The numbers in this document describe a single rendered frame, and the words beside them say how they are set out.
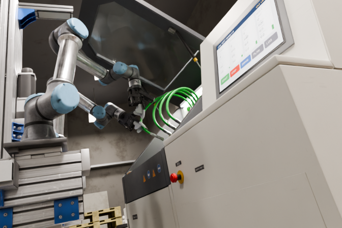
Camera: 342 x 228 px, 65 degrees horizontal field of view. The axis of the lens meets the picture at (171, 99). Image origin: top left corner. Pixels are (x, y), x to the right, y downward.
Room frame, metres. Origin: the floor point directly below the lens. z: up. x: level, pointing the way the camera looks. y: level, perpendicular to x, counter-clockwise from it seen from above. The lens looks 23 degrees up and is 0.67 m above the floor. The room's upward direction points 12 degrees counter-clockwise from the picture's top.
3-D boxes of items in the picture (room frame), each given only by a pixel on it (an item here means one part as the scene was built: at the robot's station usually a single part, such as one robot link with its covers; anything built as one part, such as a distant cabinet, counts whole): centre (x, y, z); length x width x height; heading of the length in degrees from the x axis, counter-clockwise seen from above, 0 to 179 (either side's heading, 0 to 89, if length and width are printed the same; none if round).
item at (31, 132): (1.09, 0.59, 1.09); 0.15 x 0.15 x 0.10
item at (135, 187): (1.51, 0.23, 0.87); 0.62 x 0.04 x 0.16; 30
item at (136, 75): (1.54, 0.21, 1.54); 0.09 x 0.08 x 0.11; 152
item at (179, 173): (1.10, 0.04, 0.80); 0.05 x 0.04 x 0.05; 30
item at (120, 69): (1.46, 0.27, 1.54); 0.11 x 0.11 x 0.08; 62
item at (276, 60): (0.94, -0.19, 0.96); 0.70 x 0.22 x 0.03; 30
